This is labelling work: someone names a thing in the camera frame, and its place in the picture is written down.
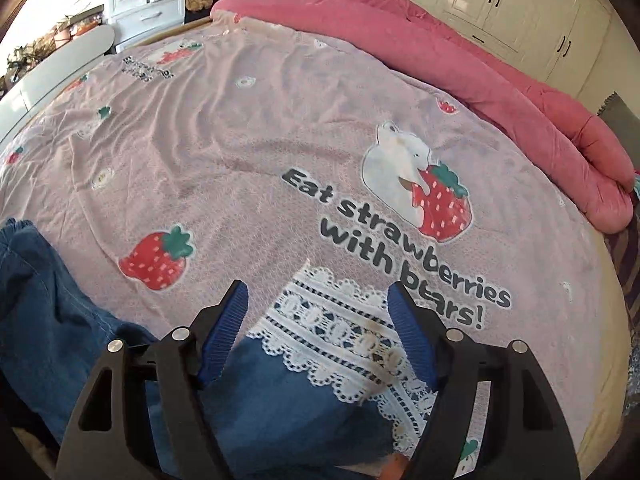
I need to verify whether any striped purple cloth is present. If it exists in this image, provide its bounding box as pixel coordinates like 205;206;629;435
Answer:
602;220;640;341

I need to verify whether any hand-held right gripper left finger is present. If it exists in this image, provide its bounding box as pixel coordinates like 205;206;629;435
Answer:
55;280;249;480

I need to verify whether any blue denim pants lace trim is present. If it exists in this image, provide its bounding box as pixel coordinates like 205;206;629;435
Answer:
0;217;453;480

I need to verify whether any white chest of drawers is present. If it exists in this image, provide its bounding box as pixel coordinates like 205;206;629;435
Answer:
106;0;188;56

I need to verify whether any pink strawberry printed bed sheet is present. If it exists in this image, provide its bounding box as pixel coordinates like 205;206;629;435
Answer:
0;22;626;480

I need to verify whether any white padded bed footboard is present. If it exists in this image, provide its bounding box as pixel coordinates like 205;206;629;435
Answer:
0;25;117;146

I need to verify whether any pink quilt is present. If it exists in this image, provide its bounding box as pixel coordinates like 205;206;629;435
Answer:
210;0;638;233

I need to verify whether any grey pillow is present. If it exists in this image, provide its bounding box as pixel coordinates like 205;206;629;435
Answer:
597;92;640;171

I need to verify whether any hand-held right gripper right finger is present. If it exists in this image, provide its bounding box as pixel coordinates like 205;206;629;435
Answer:
387;281;581;480

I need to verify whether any cream wardrobe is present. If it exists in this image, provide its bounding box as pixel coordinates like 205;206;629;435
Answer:
320;0;613;106

